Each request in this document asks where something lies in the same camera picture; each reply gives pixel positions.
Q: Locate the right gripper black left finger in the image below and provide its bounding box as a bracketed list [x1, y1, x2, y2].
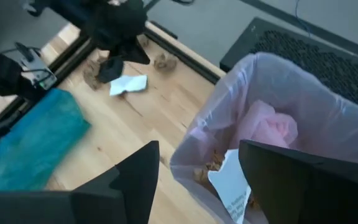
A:
[0, 139, 161, 224]

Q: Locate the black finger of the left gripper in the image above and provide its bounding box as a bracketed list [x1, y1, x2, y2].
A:
[110, 41, 152, 65]
[98, 58, 125, 84]

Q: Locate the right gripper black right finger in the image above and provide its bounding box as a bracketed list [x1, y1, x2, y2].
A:
[239, 139, 358, 224]

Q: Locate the teal plastic trash bag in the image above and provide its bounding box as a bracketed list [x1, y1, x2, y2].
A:
[0, 88, 92, 192]

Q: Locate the white bag with blue drawstring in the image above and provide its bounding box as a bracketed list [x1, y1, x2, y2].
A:
[169, 52, 358, 224]

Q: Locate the pink crumpled plastic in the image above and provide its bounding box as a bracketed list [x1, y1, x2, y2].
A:
[228, 99, 298, 149]

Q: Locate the black perforated floor mat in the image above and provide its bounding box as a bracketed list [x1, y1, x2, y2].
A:
[219, 17, 358, 114]

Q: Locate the black aluminium rig frame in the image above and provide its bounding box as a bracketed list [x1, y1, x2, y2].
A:
[0, 20, 226, 158]

